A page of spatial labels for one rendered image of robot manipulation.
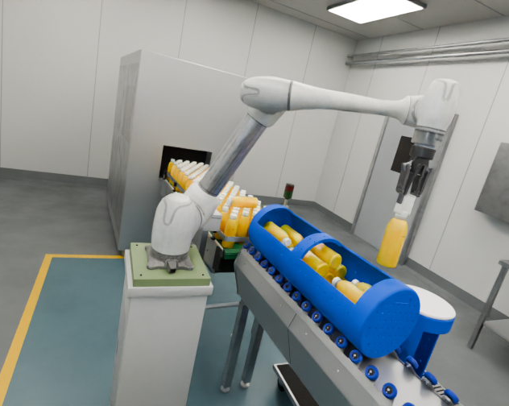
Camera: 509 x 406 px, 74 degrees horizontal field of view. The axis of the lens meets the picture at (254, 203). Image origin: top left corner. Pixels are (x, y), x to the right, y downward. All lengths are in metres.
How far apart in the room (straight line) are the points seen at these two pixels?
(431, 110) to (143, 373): 1.42
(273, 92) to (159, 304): 0.88
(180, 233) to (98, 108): 4.68
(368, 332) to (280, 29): 5.81
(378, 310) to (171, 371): 0.88
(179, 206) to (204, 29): 4.97
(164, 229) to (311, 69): 5.78
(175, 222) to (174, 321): 0.40
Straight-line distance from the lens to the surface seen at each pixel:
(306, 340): 1.48
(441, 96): 1.22
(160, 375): 1.61
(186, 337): 1.50
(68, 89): 5.88
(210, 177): 1.44
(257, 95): 1.20
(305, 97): 1.18
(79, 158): 5.99
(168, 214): 1.31
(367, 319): 1.21
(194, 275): 1.37
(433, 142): 1.22
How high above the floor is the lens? 1.69
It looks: 15 degrees down
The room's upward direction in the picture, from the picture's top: 12 degrees clockwise
